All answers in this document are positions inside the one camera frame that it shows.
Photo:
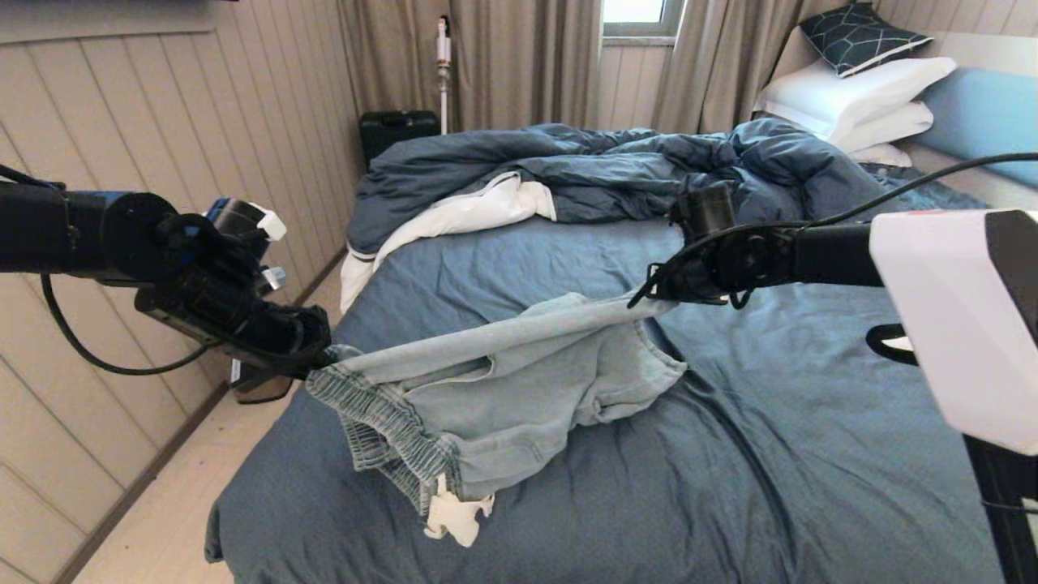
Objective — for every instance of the beige curtain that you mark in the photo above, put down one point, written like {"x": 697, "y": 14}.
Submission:
{"x": 714, "y": 61}
{"x": 519, "y": 61}

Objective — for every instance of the dark blue crumpled duvet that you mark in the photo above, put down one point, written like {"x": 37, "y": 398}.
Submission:
{"x": 568, "y": 170}

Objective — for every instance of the large white pillow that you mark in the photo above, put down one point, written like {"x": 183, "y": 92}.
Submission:
{"x": 847, "y": 91}

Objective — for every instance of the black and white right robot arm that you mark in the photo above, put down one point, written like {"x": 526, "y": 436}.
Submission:
{"x": 835, "y": 253}

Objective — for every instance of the bed with blue sheet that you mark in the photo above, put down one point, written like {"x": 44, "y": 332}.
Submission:
{"x": 770, "y": 487}

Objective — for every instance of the beige bed headboard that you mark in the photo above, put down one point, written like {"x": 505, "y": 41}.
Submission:
{"x": 997, "y": 49}

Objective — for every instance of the white flat bar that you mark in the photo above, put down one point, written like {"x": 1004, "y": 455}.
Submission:
{"x": 896, "y": 344}

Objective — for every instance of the light blue denim shorts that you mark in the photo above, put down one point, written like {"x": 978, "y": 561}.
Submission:
{"x": 519, "y": 389}

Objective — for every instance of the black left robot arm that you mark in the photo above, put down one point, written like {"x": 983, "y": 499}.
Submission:
{"x": 49, "y": 227}

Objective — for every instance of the black hard case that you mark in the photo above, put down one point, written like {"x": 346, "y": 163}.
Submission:
{"x": 397, "y": 131}

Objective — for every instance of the dark patterned cushion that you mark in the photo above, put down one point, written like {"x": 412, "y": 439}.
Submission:
{"x": 855, "y": 36}

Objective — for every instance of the light blue headboard pad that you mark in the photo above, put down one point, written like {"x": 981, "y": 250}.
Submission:
{"x": 985, "y": 122}

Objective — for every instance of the grey framed window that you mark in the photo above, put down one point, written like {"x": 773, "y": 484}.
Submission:
{"x": 636, "y": 10}

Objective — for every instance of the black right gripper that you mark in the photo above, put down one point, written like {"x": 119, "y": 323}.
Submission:
{"x": 697, "y": 272}

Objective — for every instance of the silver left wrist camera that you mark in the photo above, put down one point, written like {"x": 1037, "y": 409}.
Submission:
{"x": 273, "y": 279}

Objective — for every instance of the brown trash bin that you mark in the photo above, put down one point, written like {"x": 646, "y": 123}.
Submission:
{"x": 263, "y": 389}

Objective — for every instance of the white stick vacuum cleaner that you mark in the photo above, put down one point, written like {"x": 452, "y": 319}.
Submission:
{"x": 443, "y": 50}

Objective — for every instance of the white bed linen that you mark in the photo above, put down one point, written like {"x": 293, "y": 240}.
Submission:
{"x": 470, "y": 211}

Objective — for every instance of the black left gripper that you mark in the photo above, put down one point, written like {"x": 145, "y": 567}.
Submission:
{"x": 211, "y": 312}

